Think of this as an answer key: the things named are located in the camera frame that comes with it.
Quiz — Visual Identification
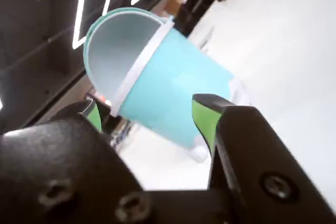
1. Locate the white ceiling ring light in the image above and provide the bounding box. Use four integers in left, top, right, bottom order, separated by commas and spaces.
71, 0, 118, 50

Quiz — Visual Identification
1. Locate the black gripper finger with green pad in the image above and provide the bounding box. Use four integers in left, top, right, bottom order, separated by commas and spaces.
192, 93, 336, 224
0, 98, 159, 224

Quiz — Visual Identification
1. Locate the teal whale-shaped bin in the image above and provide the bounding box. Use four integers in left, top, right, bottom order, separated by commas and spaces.
83, 7, 253, 163

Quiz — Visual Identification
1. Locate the black desk partition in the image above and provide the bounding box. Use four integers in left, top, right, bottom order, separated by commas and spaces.
174, 0, 219, 37

